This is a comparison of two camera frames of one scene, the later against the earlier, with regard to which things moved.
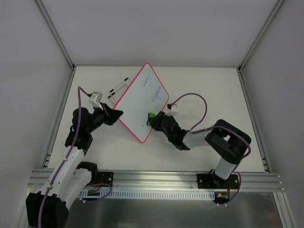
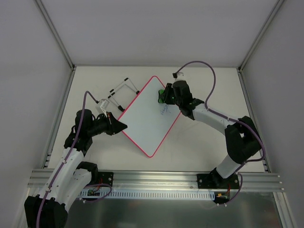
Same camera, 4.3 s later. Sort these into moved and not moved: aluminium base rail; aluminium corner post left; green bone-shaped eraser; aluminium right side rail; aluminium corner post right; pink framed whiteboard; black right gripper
Moved: green bone-shaped eraser; pink framed whiteboard; black right gripper
Not moved: aluminium right side rail; aluminium base rail; aluminium corner post right; aluminium corner post left
